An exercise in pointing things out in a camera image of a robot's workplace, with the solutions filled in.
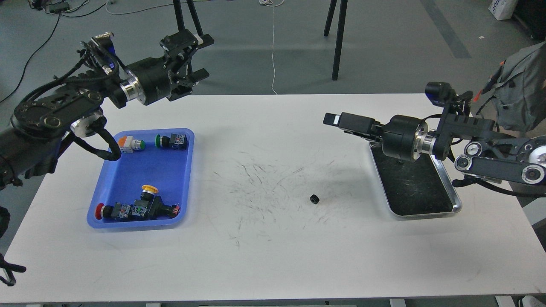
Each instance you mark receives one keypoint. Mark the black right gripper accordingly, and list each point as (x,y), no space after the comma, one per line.
(398,138)

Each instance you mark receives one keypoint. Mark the grey backpack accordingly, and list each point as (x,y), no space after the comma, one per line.
(518,89)

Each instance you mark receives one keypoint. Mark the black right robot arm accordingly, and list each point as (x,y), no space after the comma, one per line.
(475,147)

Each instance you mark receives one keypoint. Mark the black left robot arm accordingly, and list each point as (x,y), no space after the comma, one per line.
(68,109)

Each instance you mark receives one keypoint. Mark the yellow push button switch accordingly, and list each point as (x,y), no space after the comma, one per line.
(150,206)

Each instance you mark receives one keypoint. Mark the red push button switch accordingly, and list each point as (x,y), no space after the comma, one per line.
(117,212)

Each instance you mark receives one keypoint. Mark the green push button switch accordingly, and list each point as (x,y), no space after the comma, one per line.
(175,141)

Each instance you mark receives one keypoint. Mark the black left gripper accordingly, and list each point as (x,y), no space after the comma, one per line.
(153,79)

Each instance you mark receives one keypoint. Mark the silver metal tray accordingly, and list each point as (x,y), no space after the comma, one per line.
(414,190)

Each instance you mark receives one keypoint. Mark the blue plastic tray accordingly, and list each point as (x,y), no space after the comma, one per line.
(167,169)

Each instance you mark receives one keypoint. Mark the orange white push button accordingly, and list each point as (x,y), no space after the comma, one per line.
(129,144)

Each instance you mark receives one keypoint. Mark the black right stand legs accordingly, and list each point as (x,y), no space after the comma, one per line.
(339,34)

